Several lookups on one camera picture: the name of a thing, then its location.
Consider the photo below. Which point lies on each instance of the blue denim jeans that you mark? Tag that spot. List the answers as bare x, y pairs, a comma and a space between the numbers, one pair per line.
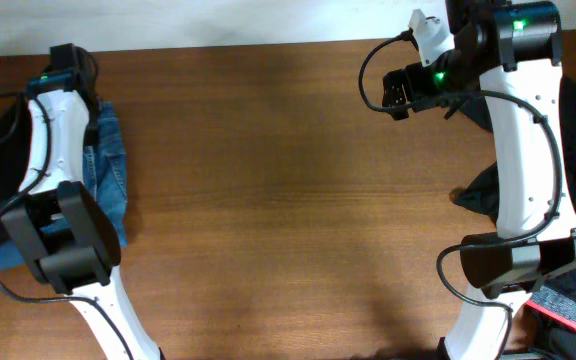
105, 177

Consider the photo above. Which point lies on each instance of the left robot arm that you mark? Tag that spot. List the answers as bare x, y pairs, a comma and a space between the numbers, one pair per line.
62, 234

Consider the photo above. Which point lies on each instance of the grey red-trimmed garment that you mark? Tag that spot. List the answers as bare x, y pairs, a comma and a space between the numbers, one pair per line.
554, 305

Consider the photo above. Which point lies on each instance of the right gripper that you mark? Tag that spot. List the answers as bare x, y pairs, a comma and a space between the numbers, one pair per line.
419, 77

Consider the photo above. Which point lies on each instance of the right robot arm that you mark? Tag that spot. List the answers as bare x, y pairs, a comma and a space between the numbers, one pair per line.
508, 55

